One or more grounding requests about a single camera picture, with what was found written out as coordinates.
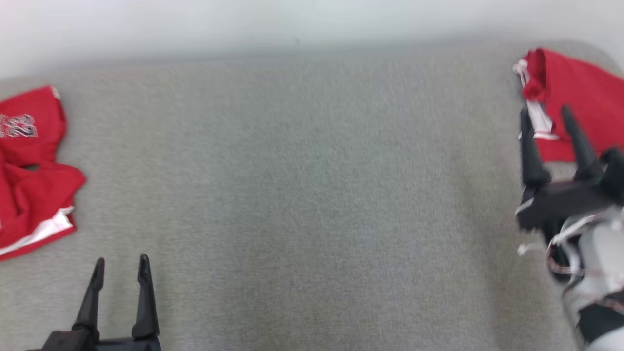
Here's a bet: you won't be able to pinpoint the red jersey with white panels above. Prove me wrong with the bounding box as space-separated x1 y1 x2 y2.
512 47 624 164

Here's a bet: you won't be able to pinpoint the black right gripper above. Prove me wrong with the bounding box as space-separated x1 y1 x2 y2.
515 105 624 232

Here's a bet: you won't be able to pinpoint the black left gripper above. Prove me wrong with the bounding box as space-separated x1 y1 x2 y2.
41 253 162 351

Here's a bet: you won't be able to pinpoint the red shorts with number print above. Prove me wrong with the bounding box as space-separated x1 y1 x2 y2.
0 85 87 262

